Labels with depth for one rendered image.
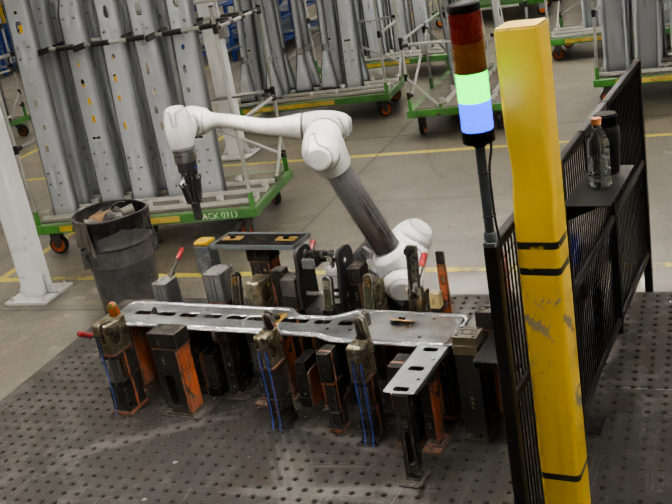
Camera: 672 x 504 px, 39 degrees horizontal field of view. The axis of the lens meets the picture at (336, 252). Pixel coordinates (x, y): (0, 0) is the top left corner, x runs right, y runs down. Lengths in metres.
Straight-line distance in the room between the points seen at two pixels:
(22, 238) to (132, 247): 1.16
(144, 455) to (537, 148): 1.78
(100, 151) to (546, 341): 6.03
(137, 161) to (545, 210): 5.91
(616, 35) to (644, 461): 7.23
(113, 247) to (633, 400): 3.73
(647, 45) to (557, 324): 7.57
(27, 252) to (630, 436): 4.96
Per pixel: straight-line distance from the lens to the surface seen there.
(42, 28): 8.02
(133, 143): 7.83
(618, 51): 9.80
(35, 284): 7.13
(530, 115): 2.14
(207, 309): 3.53
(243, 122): 3.65
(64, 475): 3.36
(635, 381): 3.28
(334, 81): 10.96
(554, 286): 2.27
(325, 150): 3.30
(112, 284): 6.18
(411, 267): 3.18
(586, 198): 2.74
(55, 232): 7.92
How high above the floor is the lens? 2.32
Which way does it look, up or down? 20 degrees down
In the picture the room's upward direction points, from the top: 10 degrees counter-clockwise
